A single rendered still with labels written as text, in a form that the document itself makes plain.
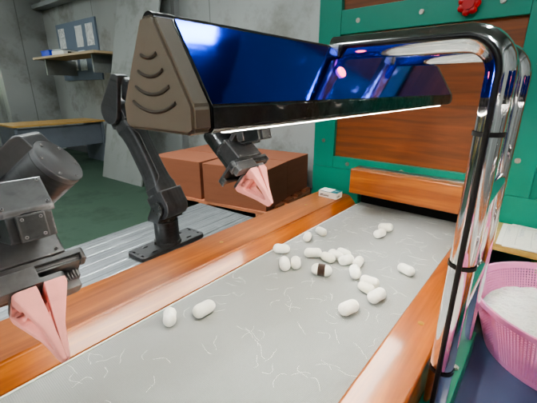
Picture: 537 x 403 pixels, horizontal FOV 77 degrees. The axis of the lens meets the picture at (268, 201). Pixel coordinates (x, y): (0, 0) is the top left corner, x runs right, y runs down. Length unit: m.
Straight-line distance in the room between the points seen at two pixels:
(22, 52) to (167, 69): 7.21
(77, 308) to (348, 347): 0.39
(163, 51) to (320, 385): 0.38
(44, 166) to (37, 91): 7.02
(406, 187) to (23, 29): 7.07
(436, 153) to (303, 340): 0.62
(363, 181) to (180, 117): 0.78
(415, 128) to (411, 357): 0.63
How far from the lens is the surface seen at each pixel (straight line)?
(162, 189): 0.87
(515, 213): 0.95
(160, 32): 0.23
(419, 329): 0.52
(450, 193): 0.89
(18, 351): 0.54
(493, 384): 0.62
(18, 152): 0.44
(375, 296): 0.58
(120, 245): 1.00
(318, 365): 0.47
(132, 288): 0.60
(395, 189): 0.93
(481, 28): 0.36
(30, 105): 7.38
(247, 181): 0.68
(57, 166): 0.43
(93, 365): 0.52
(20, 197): 0.38
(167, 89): 0.23
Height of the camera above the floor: 1.07
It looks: 18 degrees down
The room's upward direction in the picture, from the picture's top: straight up
